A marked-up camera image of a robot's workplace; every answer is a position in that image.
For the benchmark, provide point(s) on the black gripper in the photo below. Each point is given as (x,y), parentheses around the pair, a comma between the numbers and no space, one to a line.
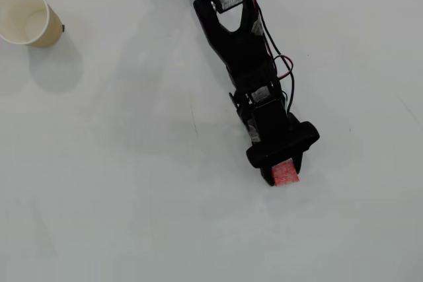
(264,159)

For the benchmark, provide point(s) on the red foam cube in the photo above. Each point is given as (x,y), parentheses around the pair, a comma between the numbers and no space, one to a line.
(285,175)

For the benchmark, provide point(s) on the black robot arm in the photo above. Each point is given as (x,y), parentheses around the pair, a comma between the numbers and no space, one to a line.
(238,47)

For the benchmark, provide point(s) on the white paper cup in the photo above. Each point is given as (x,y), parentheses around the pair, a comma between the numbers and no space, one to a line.
(20,14)

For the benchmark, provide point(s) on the black wrist webcam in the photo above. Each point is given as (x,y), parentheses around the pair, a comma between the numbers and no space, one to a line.
(284,145)

